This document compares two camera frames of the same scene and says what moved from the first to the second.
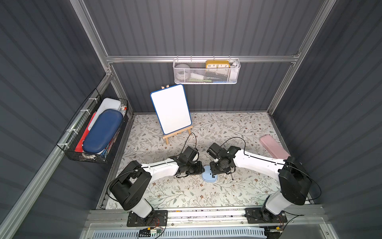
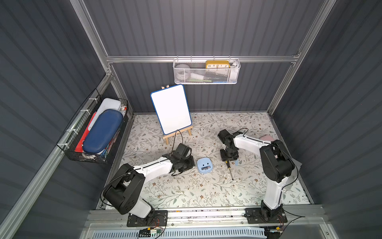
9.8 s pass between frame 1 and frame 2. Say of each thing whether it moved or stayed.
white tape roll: stayed
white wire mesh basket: stayed
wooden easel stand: stayed
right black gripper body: moved
